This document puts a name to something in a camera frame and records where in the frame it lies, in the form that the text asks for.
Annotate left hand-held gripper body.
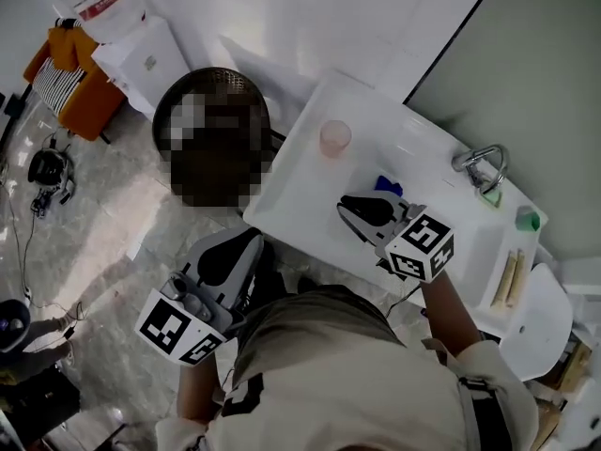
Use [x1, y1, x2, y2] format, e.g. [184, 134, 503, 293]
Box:
[134, 270, 245, 368]

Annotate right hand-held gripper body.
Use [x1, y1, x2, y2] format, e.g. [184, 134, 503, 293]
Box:
[375, 199, 455, 283]

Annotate pink cup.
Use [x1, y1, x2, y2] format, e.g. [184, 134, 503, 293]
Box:
[319, 119, 352, 159]

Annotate white water dispenser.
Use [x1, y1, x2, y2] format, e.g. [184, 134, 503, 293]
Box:
[91, 15, 192, 121]

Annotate person's left forearm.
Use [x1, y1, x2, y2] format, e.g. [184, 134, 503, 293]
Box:
[176, 359, 224, 426]

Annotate person's right forearm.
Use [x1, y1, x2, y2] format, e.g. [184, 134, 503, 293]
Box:
[419, 270, 484, 359]

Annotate green cup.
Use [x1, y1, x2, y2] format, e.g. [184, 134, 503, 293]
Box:
[515, 206, 542, 233]

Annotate clear large water bottle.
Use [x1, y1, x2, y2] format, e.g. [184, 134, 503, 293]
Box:
[54, 0, 147, 46]

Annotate person's legs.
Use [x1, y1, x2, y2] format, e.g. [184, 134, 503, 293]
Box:
[241, 241, 323, 314]

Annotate white sink cabinet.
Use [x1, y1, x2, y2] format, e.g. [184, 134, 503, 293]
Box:
[242, 68, 550, 342]

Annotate beige wooden stick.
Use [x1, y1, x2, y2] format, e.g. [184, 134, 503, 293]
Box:
[490, 250, 517, 308]
[505, 249, 526, 307]

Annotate chrome faucet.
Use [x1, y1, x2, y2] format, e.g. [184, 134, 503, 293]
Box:
[451, 143, 511, 196]

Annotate black round wicker chair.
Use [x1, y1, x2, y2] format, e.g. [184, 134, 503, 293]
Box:
[151, 67, 287, 210]

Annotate dark glass cabinet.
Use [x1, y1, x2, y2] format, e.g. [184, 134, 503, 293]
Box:
[0, 373, 82, 448]

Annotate person's beige olive shirt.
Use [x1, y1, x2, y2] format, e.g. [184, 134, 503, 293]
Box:
[154, 284, 541, 451]

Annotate small blue black device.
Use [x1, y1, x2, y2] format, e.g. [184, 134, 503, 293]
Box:
[30, 194, 53, 218]

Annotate black white helmet device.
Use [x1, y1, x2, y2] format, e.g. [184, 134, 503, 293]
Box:
[26, 147, 76, 206]

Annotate orange sofa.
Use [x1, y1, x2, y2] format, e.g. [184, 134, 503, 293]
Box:
[23, 25, 127, 143]

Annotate brown cardboard box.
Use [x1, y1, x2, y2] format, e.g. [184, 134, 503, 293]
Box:
[530, 340, 593, 445]

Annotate orange cushion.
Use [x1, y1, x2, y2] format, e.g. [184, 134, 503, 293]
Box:
[46, 25, 100, 72]

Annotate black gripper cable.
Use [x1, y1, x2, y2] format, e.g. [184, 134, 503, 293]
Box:
[384, 283, 423, 319]

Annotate black floor cable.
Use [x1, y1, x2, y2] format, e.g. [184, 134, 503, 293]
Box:
[0, 176, 85, 342]

